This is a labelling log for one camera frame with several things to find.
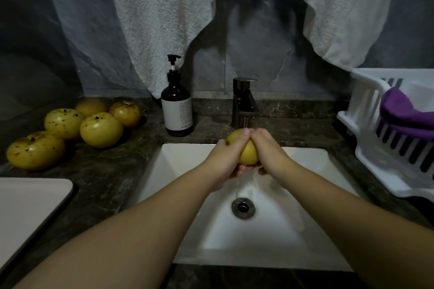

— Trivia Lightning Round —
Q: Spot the dark soap pump bottle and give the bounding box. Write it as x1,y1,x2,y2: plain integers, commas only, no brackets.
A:
160,54,194,138

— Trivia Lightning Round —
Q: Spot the person's left forearm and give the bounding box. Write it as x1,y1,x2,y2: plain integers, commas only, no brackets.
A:
14,167,218,289

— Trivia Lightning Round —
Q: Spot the white hanging towel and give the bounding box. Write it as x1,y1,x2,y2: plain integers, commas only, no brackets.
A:
95,0,401,98

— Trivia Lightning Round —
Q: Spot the black faucet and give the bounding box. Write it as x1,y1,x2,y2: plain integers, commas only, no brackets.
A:
232,77,259,129

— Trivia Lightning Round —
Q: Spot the beige plastic tray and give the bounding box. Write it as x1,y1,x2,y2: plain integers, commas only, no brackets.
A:
0,177,74,273

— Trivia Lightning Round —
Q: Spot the person's left hand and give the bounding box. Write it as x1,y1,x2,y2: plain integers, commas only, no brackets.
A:
200,128,253,193

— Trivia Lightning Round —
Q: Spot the white sink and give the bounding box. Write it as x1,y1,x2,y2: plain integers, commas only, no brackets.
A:
136,143,360,273

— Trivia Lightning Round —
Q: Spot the person's right hand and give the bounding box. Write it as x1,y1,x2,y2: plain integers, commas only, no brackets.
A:
236,127,301,188

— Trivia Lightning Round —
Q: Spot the metal sink drain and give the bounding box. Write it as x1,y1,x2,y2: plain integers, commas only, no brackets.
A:
231,197,257,220

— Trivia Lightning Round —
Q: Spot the group of yellow apples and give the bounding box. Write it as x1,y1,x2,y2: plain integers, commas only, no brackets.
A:
5,98,142,171

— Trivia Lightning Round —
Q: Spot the purple cloth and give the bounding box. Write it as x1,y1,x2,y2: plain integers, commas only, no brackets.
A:
380,86,434,140

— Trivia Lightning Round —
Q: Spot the white plastic basket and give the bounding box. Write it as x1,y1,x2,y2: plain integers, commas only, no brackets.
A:
337,67,434,203

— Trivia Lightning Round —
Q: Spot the spotted yellow apple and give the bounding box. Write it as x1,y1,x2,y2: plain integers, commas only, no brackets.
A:
226,128,260,167

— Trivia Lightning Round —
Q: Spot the person's right forearm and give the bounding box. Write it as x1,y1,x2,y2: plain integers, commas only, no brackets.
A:
285,163,434,289

